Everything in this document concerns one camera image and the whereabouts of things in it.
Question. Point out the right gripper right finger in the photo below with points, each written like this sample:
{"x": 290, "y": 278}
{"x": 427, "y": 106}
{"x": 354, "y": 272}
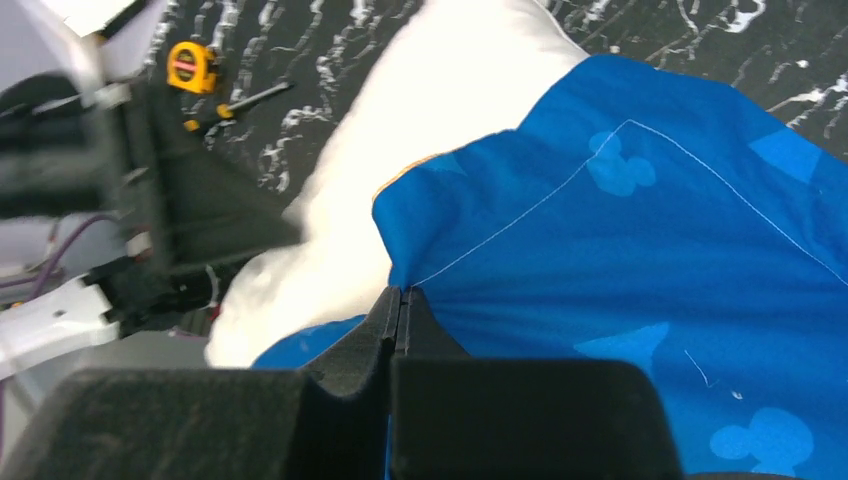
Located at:
{"x": 454, "y": 416}

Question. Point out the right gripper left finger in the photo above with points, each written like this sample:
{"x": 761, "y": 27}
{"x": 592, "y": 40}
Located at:
{"x": 324, "y": 420}

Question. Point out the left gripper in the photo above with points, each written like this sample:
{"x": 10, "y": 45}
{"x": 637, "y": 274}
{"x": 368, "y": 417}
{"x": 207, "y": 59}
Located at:
{"x": 121, "y": 148}

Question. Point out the yellow and blue pillowcase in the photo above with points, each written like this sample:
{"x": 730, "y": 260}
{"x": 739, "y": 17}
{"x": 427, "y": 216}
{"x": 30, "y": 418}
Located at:
{"x": 659, "y": 220}

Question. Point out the white pillow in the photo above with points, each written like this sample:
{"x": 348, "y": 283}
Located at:
{"x": 456, "y": 72}

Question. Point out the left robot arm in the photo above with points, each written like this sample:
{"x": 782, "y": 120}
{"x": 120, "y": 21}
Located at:
{"x": 56, "y": 320}

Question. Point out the yellow black screwdriver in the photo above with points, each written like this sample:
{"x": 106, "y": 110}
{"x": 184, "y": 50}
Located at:
{"x": 202, "y": 123}

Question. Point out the yellow tape measure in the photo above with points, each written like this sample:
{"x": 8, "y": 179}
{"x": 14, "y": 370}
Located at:
{"x": 192, "y": 67}

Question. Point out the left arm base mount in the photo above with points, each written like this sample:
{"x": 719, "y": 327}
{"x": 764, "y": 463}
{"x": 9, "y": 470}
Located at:
{"x": 142, "y": 300}

